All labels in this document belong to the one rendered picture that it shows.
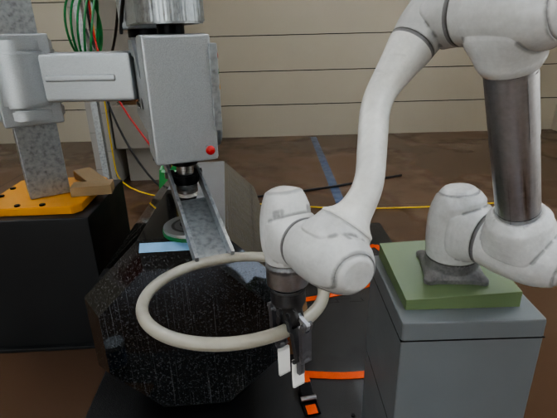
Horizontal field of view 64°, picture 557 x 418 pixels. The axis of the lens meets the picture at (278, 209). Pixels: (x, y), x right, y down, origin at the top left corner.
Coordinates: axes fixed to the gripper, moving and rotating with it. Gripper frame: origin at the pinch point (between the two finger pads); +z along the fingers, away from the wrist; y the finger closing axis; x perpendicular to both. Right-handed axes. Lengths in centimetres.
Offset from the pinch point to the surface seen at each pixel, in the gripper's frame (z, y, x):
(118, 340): 34, 93, 15
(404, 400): 30, 0, -40
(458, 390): 27, -10, -53
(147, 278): 8, 83, 4
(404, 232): 66, 149, -228
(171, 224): -8, 90, -11
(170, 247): -2, 82, -6
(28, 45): -79, 169, 16
